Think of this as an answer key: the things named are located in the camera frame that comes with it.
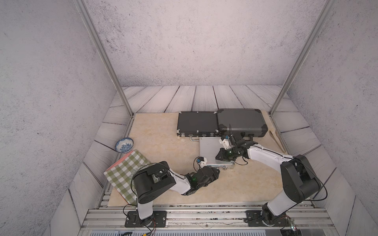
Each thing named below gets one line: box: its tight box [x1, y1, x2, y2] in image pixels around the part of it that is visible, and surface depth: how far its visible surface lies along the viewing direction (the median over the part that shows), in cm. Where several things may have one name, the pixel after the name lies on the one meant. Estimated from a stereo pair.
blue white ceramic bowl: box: [114, 137, 134, 154], surface depth 101 cm
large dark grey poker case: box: [217, 108, 269, 138], surface depth 109 cm
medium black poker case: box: [176, 111, 220, 142], surface depth 107 cm
